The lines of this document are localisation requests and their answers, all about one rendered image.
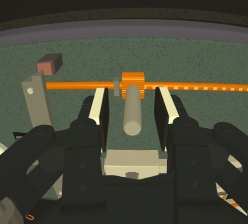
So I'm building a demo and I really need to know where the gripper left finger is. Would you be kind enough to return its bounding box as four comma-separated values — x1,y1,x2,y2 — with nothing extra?
0,87,110,217

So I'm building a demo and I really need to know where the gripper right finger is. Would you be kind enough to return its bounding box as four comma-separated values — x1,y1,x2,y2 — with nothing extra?
154,86,248,216

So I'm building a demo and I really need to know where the beige notched balance beam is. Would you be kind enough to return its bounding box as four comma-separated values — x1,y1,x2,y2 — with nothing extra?
215,182,248,217

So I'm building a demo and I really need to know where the beige box rider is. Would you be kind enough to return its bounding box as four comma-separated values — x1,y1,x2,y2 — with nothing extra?
100,149,168,180

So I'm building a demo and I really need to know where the beige balance body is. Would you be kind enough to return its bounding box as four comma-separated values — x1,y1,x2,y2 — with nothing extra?
13,70,65,202

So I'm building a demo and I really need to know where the orange notched balance beam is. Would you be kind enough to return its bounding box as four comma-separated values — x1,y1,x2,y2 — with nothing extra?
45,81,248,93

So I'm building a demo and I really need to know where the grey beam stop collar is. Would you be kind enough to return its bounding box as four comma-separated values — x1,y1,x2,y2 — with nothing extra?
113,76,121,97

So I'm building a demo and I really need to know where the beige bar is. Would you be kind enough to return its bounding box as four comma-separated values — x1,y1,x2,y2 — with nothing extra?
226,154,244,173

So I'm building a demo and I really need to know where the olive grey rounded part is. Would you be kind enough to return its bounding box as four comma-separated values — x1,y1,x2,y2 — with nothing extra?
0,196,24,224

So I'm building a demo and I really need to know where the red brown block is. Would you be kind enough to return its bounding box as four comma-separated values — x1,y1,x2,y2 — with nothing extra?
36,53,64,76

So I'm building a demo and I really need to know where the orange rider with beige handle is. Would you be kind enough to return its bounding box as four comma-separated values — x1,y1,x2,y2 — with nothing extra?
121,72,146,136

